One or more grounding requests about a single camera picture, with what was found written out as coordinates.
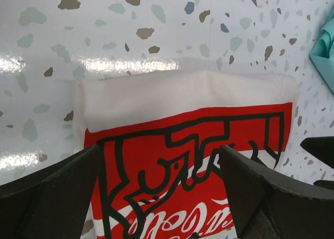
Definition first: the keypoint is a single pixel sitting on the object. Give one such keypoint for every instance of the white t-shirt with red print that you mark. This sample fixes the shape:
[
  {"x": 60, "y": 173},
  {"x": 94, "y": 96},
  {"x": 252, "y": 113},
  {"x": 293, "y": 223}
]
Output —
[{"x": 160, "y": 134}]

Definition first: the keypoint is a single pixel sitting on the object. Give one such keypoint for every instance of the folded turquoise t-shirt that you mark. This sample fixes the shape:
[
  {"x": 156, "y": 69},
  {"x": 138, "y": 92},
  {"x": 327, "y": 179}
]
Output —
[{"x": 322, "y": 52}]

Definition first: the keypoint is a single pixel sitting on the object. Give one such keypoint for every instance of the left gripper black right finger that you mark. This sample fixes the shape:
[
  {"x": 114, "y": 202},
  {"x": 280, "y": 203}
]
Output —
[{"x": 267, "y": 204}]

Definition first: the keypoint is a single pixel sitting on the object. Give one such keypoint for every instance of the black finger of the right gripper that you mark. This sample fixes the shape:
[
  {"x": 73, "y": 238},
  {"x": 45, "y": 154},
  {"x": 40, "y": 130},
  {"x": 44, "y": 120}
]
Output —
[{"x": 321, "y": 148}]

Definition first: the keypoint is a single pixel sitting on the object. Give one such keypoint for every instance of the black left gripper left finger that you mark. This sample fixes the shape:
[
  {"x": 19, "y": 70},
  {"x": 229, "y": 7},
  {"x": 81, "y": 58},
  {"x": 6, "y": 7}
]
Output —
[{"x": 52, "y": 202}]

